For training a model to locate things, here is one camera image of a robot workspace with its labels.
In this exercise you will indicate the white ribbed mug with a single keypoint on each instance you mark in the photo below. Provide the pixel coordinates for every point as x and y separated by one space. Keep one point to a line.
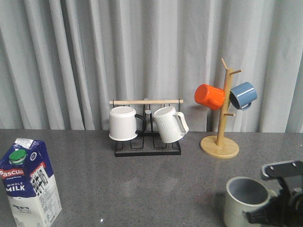
171 124

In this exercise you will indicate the blue white milk carton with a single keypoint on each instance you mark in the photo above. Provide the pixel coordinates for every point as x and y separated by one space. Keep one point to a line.
30 184

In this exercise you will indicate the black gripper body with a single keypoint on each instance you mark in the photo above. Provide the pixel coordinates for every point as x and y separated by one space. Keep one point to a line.
286 209

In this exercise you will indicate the black wire mug rack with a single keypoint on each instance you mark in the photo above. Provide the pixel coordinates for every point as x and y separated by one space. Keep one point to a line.
147 143

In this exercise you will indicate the white mug black handle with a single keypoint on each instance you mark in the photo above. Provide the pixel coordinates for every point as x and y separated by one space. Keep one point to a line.
123 123

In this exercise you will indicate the wooden mug tree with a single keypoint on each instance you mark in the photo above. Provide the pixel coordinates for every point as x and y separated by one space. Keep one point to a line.
218 145

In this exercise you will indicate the grey curtain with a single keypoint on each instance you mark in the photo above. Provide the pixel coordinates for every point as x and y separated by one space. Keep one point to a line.
63 61

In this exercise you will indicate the orange mug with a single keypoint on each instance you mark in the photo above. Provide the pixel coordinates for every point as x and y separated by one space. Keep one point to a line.
210 96

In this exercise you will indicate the cream HOME mug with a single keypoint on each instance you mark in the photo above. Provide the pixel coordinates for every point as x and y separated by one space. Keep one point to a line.
244 195

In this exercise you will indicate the blue mug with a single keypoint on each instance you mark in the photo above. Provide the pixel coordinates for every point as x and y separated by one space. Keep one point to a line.
243 95

